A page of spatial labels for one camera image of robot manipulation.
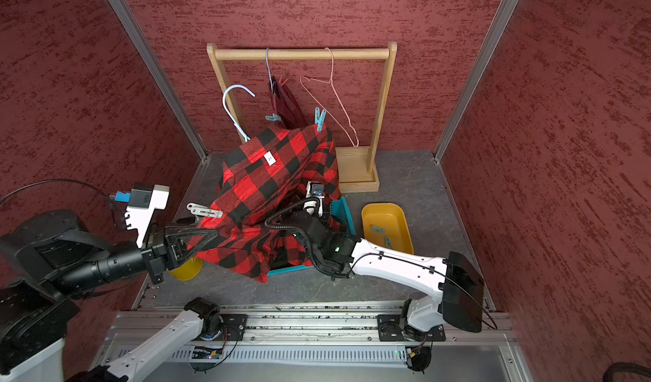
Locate white clothespin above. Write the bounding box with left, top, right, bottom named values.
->
left=186, top=203, right=223, bottom=219

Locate red black plaid shirt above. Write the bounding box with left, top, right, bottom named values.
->
left=189, top=125, right=341, bottom=284

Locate blue wire hanger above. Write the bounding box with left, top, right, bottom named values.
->
left=221, top=84, right=256, bottom=143
left=264, top=47, right=275, bottom=93

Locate pink wire hanger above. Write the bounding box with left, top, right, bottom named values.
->
left=299, top=48, right=360, bottom=148

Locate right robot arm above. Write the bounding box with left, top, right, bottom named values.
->
left=264, top=211, right=484, bottom=342

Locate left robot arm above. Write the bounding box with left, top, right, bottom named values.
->
left=1, top=210, right=217, bottom=381

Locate yellow cup with tools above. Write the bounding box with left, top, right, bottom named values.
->
left=170, top=256, right=203, bottom=282

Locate teal clothespin on plaid shirt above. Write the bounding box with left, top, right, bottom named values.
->
left=265, top=113, right=282, bottom=122

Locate teal plastic basket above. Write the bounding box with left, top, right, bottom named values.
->
left=264, top=198, right=360, bottom=280

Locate maroon satin shirt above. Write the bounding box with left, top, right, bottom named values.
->
left=270, top=76, right=309, bottom=129

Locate wooden clothes rack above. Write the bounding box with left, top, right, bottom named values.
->
left=206, top=42, right=398, bottom=194

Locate yellow plastic tray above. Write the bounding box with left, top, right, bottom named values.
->
left=361, top=203, right=415, bottom=255

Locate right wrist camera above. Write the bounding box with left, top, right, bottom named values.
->
left=303, top=181, right=325, bottom=217

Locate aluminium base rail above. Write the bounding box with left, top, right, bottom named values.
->
left=164, top=302, right=527, bottom=380

